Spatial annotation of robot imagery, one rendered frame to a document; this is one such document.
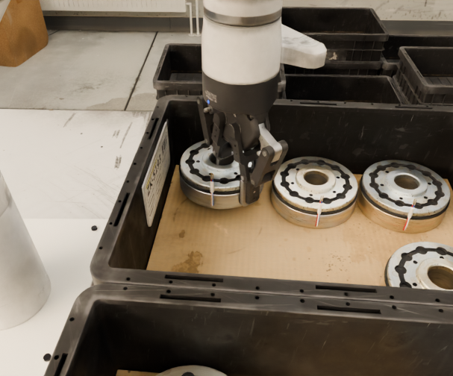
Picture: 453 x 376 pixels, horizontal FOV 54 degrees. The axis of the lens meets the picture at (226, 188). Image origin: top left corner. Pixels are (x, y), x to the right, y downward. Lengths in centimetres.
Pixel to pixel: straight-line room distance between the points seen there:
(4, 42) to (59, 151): 222
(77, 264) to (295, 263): 27
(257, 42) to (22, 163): 62
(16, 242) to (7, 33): 264
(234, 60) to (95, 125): 62
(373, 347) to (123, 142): 68
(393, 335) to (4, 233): 36
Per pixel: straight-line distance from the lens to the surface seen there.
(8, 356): 55
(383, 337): 37
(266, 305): 34
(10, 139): 101
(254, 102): 43
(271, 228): 53
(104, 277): 36
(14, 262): 51
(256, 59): 41
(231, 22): 40
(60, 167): 89
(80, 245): 62
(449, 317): 37
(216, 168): 52
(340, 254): 52
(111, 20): 352
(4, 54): 315
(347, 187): 56
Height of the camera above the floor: 120
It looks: 40 degrees down
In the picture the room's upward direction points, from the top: straight up
